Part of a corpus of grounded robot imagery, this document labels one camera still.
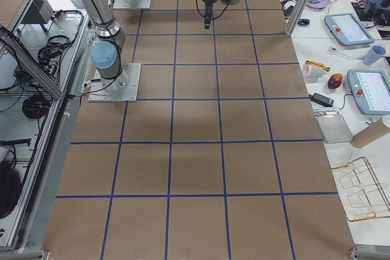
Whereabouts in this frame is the small blue black object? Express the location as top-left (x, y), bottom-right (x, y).
top-left (297, 18), bottom-right (310, 27)

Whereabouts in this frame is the pink cup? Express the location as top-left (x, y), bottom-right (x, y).
top-left (302, 64), bottom-right (326, 79)

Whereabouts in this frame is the purple plate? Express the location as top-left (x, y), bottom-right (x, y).
top-left (306, 0), bottom-right (331, 9)

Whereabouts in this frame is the upper teach pendant tablet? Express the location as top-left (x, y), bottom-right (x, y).
top-left (324, 13), bottom-right (375, 46)

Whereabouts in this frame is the teach pendant tablet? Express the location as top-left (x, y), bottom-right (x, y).
top-left (324, 13), bottom-right (375, 46)
top-left (347, 69), bottom-right (389, 115)

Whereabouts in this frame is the black power adapter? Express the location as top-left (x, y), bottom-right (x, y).
top-left (309, 93), bottom-right (334, 107)

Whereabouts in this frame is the red mango fruit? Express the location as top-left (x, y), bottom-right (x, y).
top-left (327, 73), bottom-right (343, 90)

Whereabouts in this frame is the grey control box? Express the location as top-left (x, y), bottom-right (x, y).
top-left (21, 0), bottom-right (54, 32)

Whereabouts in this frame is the person at table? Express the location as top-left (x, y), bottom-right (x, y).
top-left (360, 0), bottom-right (389, 26)

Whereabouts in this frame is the metal tray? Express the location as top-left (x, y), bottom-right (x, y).
top-left (313, 107), bottom-right (352, 144)

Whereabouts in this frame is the light blue plastic cup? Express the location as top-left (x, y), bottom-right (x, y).
top-left (363, 45), bottom-right (386, 66)

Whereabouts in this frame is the lower teach pendant tablet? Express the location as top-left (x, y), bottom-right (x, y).
top-left (347, 69), bottom-right (389, 115)

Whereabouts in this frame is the cardboard tube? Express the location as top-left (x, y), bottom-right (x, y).
top-left (350, 115), bottom-right (389, 148)

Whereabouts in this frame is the black bag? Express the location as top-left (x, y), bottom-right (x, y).
top-left (0, 161), bottom-right (22, 219)

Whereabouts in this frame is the yellow handled tool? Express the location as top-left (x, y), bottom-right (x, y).
top-left (305, 60), bottom-right (331, 72)

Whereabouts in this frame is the black cable bundle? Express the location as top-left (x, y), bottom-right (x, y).
top-left (37, 35), bottom-right (75, 66)

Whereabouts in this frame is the aluminium diagonal frame beam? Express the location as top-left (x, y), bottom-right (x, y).
top-left (1, 25), bottom-right (65, 100)

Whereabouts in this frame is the black cable coil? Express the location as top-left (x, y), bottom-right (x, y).
top-left (21, 92), bottom-right (51, 120)

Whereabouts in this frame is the gold wire rack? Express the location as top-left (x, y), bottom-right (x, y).
top-left (332, 156), bottom-right (389, 222)

